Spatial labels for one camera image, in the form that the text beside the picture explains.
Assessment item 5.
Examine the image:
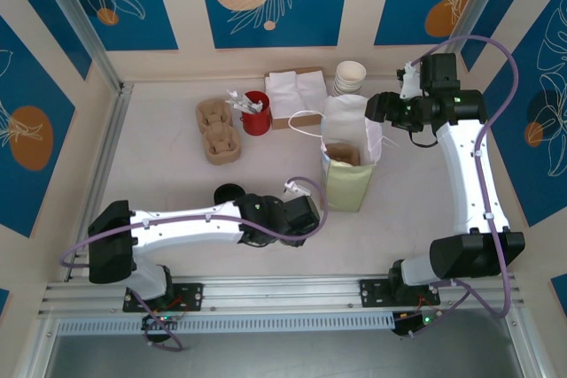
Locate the pale green paper bag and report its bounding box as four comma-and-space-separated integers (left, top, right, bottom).
288, 94, 399, 214

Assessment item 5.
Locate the stack of paper cups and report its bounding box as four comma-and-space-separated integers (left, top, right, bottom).
332, 61, 368, 98

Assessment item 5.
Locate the stack of black cup lids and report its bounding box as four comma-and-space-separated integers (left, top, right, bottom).
214, 182, 246, 204

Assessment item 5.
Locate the brown cardboard napkin box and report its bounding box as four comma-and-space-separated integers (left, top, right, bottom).
264, 66, 329, 130

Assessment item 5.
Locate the white paper napkin stack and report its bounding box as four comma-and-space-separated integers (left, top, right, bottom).
265, 70, 329, 121

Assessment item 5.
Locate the red cylindrical holder cup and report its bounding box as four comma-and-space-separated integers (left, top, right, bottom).
241, 90, 272, 136

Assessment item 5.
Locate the stack of brown pulp carriers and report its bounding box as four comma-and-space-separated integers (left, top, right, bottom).
196, 100, 244, 166

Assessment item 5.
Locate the white sachet bundle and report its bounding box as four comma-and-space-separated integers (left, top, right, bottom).
225, 89, 265, 114

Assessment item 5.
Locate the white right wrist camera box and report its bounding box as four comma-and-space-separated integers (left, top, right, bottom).
396, 62, 422, 99

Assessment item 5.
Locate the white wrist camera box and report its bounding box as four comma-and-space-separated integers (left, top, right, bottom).
282, 177, 312, 198
396, 62, 422, 99

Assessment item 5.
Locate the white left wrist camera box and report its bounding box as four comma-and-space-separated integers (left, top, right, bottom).
282, 177, 312, 198

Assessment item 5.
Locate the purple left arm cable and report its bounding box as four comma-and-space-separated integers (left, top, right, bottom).
59, 176, 330, 351

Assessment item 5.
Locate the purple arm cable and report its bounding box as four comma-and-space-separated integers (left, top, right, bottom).
59, 176, 330, 351
409, 35, 519, 339

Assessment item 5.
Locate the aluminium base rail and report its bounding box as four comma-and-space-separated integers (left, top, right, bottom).
37, 274, 528, 320

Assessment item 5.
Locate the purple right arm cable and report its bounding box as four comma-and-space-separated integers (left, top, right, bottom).
409, 35, 519, 339

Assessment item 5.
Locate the aluminium frame post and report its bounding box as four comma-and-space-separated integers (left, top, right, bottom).
30, 0, 124, 92
432, 0, 509, 85

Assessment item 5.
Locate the grey slotted cable duct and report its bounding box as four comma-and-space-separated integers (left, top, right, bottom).
56, 312, 395, 336

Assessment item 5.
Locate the aluminium side rail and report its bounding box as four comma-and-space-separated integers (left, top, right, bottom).
66, 83, 135, 282

